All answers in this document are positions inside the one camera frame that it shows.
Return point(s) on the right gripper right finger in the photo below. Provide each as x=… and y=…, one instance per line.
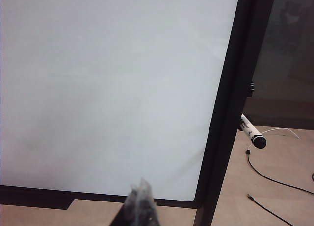
x=148, y=211

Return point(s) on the black stand adjustment knob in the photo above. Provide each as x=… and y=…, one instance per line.
x=251, y=88

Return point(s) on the white whiteboard with black frame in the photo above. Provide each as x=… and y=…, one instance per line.
x=110, y=76

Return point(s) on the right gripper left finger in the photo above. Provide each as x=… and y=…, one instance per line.
x=127, y=211

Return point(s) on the black whiteboard pen tray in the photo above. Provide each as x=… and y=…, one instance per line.
x=36, y=201

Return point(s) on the white whiteboard marker pen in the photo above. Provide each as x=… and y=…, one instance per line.
x=252, y=134

